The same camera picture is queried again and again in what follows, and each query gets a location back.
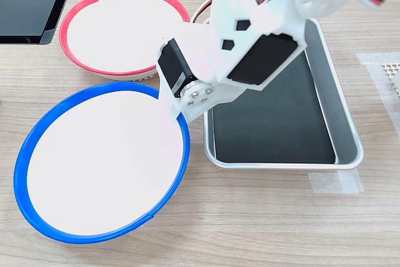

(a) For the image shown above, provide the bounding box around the red-rimmed white plate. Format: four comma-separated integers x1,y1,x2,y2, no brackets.
58,0,191,81

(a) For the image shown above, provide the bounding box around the translucent tape sheet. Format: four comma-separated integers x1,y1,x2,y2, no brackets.
355,51,400,130

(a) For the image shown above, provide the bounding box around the pale perforated plate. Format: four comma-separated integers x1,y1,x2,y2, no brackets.
381,62,400,98

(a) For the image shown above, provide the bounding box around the black glossy panel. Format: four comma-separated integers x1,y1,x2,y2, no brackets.
0,0,74,46

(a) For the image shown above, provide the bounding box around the steel tray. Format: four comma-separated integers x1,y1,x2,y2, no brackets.
202,18,365,171

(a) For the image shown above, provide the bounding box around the translucent tape strip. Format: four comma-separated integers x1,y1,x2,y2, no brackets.
308,169,365,194

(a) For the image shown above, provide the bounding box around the black mat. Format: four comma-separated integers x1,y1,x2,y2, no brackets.
212,49,337,165

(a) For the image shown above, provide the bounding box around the blue-rimmed white plate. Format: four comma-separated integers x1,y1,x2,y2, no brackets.
12,81,191,245

